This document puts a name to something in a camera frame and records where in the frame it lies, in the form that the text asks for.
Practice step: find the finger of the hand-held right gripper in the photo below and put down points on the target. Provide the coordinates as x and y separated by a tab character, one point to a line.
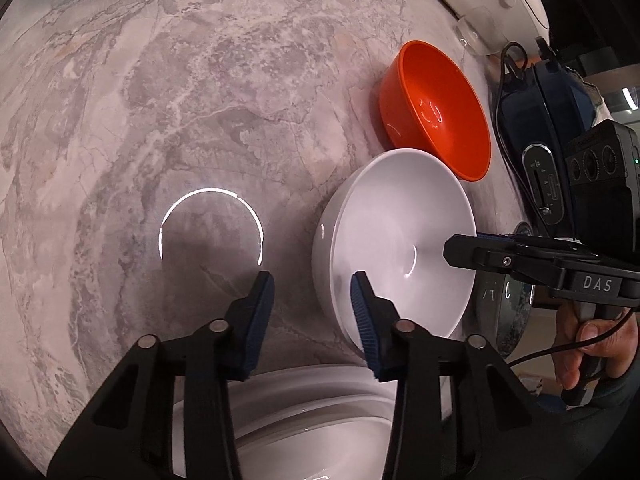
480	257

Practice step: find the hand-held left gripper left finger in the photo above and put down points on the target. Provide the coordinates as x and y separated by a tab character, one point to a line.
260	310

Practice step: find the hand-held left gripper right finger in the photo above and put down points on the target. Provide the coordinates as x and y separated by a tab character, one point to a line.
362	320

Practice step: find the large white plate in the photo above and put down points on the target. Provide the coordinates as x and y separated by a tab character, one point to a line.
320	377

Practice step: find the white bowl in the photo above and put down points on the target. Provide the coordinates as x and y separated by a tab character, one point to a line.
400	200

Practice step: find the medium white plate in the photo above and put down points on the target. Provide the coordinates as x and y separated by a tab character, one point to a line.
310	442

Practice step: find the person's right forearm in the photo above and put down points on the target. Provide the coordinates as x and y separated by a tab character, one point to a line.
622	410

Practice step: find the person's right hand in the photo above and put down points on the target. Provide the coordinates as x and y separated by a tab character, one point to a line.
570	340

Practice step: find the dark blue appliance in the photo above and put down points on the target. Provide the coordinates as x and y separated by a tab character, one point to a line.
550	110

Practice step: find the orange bowl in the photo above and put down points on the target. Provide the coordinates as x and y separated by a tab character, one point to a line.
430	90

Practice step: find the clear glass cup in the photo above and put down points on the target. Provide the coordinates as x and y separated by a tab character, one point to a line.
472	32

